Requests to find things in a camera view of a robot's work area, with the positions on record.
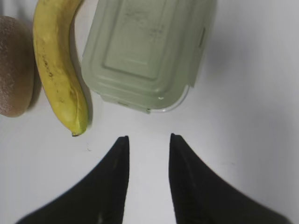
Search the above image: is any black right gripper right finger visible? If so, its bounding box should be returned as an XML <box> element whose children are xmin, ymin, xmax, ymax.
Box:
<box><xmin>169</xmin><ymin>134</ymin><xmax>290</xmax><ymax>224</ymax></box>

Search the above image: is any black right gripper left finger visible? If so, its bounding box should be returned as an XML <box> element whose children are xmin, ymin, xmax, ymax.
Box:
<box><xmin>18</xmin><ymin>136</ymin><xmax>129</xmax><ymax>224</ymax></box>

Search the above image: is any yellow banana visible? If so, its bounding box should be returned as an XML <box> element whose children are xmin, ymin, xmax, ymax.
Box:
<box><xmin>33</xmin><ymin>0</ymin><xmax>88</xmax><ymax>136</ymax></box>

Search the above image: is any green lidded glass container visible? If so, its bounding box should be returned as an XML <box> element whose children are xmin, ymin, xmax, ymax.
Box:
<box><xmin>81</xmin><ymin>0</ymin><xmax>216</xmax><ymax>113</ymax></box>

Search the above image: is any brown bread roll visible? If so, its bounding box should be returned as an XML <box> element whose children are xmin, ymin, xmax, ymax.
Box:
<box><xmin>0</xmin><ymin>16</ymin><xmax>35</xmax><ymax>117</ymax></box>

